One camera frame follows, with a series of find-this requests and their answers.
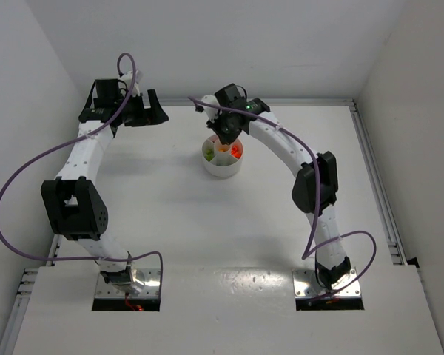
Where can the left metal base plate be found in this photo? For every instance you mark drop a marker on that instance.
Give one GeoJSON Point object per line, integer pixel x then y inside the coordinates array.
{"type": "Point", "coordinates": [138, 283]}

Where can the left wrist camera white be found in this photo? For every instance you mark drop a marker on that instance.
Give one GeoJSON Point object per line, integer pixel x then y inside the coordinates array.
{"type": "Point", "coordinates": [132, 79]}

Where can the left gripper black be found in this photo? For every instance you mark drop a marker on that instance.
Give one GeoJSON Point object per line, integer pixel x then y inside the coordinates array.
{"type": "Point", "coordinates": [140, 109]}

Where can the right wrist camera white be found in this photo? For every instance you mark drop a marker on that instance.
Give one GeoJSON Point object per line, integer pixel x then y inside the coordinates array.
{"type": "Point", "coordinates": [208, 104]}

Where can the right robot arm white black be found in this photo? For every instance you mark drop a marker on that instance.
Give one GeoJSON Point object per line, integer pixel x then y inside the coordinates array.
{"type": "Point", "coordinates": [316, 182]}

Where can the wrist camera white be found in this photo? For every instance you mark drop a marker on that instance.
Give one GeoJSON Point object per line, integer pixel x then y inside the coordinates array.
{"type": "Point", "coordinates": [208, 104]}
{"type": "Point", "coordinates": [132, 79]}

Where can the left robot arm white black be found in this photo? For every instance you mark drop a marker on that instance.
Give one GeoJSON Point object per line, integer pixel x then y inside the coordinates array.
{"type": "Point", "coordinates": [74, 207]}

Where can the lime legos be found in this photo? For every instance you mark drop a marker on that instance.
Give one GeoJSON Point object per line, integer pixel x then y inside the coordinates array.
{"type": "Point", "coordinates": [209, 154]}

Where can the white round divided container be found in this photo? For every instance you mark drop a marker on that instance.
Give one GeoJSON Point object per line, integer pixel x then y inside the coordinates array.
{"type": "Point", "coordinates": [223, 165]}

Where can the orange legos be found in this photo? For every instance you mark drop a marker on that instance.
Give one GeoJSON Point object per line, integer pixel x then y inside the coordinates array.
{"type": "Point", "coordinates": [236, 152]}

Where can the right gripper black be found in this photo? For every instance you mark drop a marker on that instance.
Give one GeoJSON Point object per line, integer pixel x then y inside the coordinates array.
{"type": "Point", "coordinates": [226, 132]}

